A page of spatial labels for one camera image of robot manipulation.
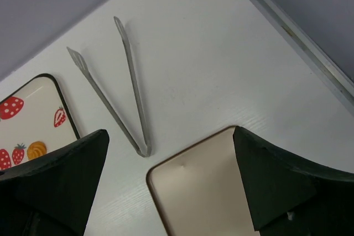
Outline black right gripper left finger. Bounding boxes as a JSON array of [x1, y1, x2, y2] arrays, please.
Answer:
[[1, 129, 110, 235]]

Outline strawberry print tray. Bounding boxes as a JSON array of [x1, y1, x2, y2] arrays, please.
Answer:
[[1, 74, 80, 170]]

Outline orange swirl cookie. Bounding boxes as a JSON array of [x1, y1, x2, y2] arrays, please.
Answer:
[[27, 141, 47, 160]]

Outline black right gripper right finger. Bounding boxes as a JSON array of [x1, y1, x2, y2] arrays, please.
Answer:
[[233, 127, 353, 235]]

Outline steel serving tongs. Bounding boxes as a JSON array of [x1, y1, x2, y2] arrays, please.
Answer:
[[66, 16, 153, 158]]

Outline gold tin lid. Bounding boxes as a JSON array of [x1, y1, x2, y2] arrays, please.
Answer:
[[147, 127, 259, 236]]

